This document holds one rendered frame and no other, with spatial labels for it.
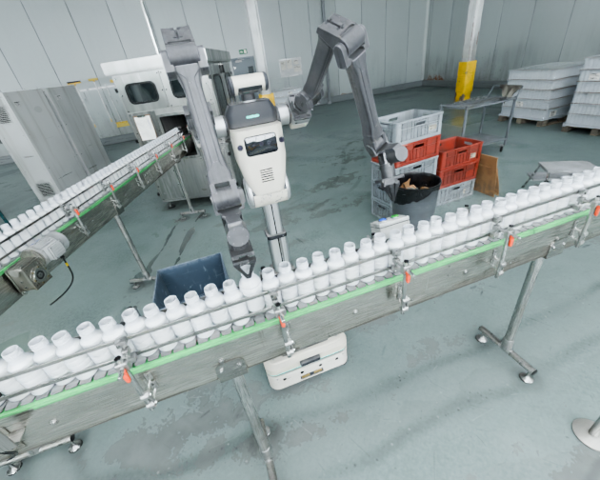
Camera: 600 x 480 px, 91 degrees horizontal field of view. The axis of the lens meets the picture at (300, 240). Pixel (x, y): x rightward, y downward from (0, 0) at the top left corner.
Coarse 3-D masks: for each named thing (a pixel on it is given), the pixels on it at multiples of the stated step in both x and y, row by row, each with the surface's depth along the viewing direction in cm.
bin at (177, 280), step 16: (208, 256) 147; (160, 272) 142; (176, 272) 145; (192, 272) 148; (208, 272) 151; (224, 272) 133; (160, 288) 137; (176, 288) 149; (192, 288) 152; (160, 304) 130
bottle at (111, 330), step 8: (104, 320) 84; (112, 320) 84; (104, 328) 82; (112, 328) 83; (120, 328) 85; (104, 336) 83; (112, 336) 83; (120, 336) 85; (128, 344) 87; (112, 352) 86; (120, 352) 86
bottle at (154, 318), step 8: (152, 304) 87; (144, 312) 85; (152, 312) 85; (160, 312) 88; (152, 320) 86; (160, 320) 87; (168, 320) 90; (168, 328) 89; (152, 336) 88; (160, 336) 88; (168, 336) 90; (176, 344) 93
